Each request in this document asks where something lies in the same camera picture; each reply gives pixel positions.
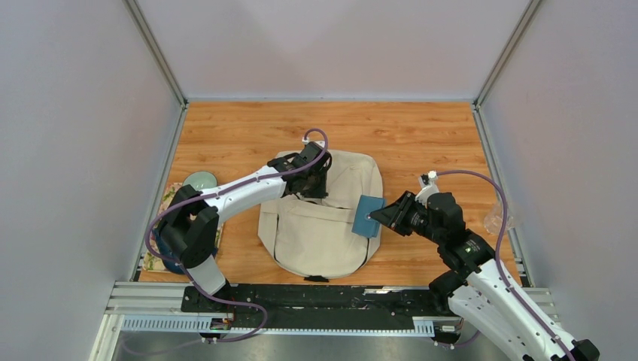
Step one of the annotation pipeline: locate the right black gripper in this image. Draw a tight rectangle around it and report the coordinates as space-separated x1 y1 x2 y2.
368 192 443 246

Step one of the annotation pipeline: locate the blue leather wallet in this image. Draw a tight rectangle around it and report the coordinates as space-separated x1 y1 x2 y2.
351 195 386 238

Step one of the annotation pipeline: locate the beige canvas backpack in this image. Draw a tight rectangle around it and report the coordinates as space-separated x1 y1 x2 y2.
257 150 383 279

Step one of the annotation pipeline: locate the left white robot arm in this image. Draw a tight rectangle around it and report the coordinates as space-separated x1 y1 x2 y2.
152 141 332 312

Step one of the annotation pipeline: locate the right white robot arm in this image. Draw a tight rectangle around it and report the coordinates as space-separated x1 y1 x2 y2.
369 192 600 360

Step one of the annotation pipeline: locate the clear plastic cup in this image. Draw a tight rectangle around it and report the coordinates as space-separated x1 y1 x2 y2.
483 201 519 235

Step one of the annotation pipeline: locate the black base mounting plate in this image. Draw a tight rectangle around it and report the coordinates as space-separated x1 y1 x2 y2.
181 284 466 332

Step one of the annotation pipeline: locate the light green ceramic bowl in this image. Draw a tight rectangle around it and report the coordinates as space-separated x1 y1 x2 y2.
182 171 218 190

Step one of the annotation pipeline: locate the dark blue leaf plate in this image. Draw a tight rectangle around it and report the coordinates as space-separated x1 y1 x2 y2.
151 226 223 275

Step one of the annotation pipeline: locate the floral rectangular tray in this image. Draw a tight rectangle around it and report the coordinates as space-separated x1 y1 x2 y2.
142 183 223 274

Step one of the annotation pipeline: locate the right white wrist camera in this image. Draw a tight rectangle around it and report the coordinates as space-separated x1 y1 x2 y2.
415 171 439 205

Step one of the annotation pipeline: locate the aluminium frame rail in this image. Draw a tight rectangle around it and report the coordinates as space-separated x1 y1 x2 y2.
102 281 559 337

